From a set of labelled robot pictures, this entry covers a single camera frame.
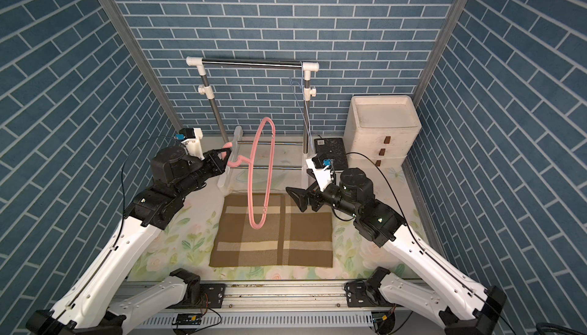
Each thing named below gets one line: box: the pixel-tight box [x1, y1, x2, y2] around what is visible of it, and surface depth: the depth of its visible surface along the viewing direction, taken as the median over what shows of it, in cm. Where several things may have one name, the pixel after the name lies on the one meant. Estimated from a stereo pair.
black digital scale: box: [313, 137, 349, 171], surface depth 118 cm
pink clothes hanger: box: [222, 117, 276, 230], surface depth 78 cm
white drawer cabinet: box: [343, 94, 422, 169], surface depth 98 cm
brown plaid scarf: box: [209, 193, 335, 268], surface depth 84 cm
